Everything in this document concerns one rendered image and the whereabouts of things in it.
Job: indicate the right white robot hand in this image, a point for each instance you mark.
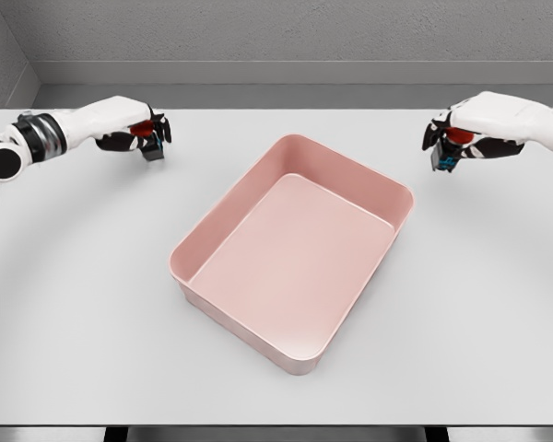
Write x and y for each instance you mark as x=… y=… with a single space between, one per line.
x=479 y=119

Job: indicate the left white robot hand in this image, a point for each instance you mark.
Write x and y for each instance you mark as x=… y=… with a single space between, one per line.
x=120 y=115

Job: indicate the red button industrial switch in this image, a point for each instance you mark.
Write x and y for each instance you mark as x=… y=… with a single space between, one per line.
x=451 y=147
x=148 y=138

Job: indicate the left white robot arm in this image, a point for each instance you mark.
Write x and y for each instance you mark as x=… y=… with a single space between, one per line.
x=41 y=133

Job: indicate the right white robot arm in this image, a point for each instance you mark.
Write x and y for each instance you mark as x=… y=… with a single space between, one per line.
x=546 y=126

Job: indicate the pink rectangular plastic basket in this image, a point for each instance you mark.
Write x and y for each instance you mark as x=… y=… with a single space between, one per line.
x=295 y=258

